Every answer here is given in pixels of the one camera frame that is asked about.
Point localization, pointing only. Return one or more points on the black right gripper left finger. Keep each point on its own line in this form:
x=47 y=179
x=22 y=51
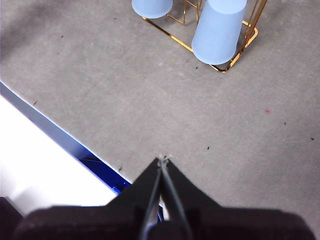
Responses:
x=100 y=221

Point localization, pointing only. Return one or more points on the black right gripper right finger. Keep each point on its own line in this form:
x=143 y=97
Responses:
x=237 y=222

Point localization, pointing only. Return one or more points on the blue ribbed plastic cup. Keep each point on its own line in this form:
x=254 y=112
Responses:
x=217 y=35
x=152 y=8

